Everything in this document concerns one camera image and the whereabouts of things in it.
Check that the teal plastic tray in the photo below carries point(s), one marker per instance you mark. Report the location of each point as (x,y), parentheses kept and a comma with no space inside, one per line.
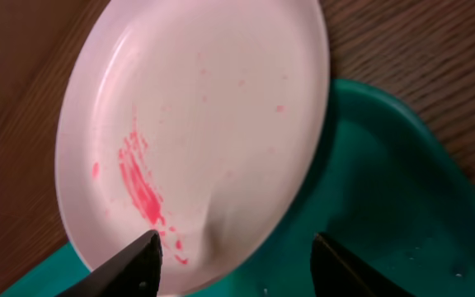
(383,187)

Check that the white plate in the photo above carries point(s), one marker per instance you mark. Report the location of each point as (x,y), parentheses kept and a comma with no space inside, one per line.
(196,118)

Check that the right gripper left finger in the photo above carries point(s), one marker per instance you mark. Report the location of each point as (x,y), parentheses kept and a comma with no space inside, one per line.
(134,271)

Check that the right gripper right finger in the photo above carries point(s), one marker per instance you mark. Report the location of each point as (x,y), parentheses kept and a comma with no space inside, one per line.
(336,271)

